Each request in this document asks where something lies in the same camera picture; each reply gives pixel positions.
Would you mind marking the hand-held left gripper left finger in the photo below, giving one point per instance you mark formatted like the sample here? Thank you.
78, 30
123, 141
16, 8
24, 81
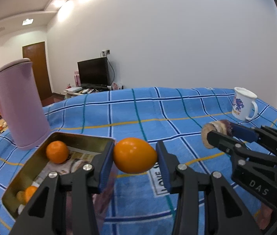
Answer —
105, 169

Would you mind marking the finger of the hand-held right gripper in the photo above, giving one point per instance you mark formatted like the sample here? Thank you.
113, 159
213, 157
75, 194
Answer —
221, 139
244, 132

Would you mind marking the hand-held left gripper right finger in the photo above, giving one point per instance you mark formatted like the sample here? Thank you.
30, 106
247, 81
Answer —
164, 169

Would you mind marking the pink metal tin box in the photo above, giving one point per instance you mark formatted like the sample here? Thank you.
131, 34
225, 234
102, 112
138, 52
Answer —
84, 144

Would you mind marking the small orange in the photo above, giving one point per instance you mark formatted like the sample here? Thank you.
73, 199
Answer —
31, 193

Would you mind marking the small tan round fruit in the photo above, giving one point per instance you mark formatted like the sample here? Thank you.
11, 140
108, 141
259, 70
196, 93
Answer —
20, 195

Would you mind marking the person's right hand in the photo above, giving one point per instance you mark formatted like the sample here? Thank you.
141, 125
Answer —
262, 216

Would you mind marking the printed paper sheet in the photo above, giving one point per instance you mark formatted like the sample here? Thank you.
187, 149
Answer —
77, 162

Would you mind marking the white mug with blue print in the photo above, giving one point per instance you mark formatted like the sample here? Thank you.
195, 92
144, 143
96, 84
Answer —
241, 102

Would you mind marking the blue checked tablecloth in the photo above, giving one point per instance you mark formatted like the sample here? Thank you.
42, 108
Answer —
177, 107

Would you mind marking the small pink ornament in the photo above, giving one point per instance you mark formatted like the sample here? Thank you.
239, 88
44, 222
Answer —
115, 86

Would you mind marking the white television stand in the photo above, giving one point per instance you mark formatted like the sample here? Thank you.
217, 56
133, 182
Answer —
67, 94

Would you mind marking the white set-top box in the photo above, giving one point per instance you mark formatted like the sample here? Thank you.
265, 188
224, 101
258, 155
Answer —
74, 88

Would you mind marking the black television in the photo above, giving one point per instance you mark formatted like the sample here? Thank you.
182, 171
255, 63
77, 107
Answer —
93, 71

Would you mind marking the pink electric kettle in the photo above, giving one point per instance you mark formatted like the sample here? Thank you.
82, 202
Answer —
20, 102

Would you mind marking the brown wooden door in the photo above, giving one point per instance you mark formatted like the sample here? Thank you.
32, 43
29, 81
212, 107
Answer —
36, 61

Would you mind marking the rectangular ceiling light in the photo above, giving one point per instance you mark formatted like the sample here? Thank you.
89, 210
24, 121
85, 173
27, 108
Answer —
27, 21

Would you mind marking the wall socket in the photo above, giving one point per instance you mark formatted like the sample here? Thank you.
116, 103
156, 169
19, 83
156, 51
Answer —
105, 52

